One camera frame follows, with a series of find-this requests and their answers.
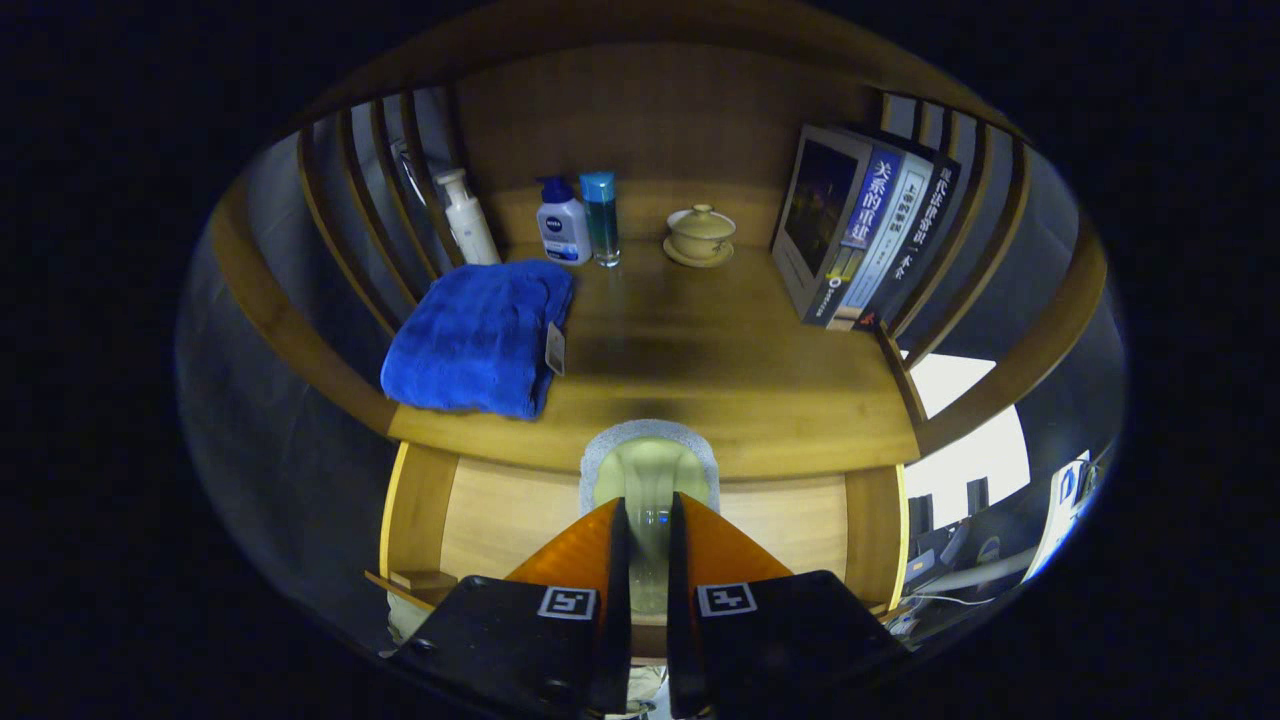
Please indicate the teal bottle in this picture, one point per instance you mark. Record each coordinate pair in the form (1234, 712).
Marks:
(600, 220)

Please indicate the blue folded towel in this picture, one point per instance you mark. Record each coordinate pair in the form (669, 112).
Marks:
(470, 340)

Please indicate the small black object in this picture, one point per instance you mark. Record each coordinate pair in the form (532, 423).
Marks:
(978, 495)

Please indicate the white side cabinet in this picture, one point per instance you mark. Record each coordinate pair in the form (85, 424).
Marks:
(960, 440)

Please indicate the green scrub brush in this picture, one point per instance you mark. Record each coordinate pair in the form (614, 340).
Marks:
(650, 470)

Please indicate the white pump bottle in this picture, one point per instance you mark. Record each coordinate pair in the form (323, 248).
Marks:
(472, 225)

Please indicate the wooden countertop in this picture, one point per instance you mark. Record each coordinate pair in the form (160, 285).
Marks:
(700, 380)

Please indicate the small blue object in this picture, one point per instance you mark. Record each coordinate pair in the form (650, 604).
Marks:
(1068, 483)

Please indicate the book with white spine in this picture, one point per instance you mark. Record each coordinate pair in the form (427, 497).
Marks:
(895, 230)

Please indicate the white desk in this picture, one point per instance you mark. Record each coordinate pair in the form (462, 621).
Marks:
(1050, 540)

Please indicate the white bottle with blue cap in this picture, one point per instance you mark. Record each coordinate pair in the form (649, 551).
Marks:
(563, 228)

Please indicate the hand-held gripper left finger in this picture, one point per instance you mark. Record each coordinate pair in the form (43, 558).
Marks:
(618, 640)

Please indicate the book with blue spine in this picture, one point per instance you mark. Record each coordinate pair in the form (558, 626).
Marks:
(820, 210)

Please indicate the wooden cabinet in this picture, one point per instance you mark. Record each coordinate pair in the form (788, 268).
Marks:
(660, 120)

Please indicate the wooden drawer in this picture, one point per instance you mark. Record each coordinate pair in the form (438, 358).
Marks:
(500, 520)

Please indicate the beige lidded tea cup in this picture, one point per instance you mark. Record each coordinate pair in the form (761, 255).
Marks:
(700, 235)

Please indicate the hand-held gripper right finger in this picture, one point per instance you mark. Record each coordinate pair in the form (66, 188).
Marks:
(680, 640)

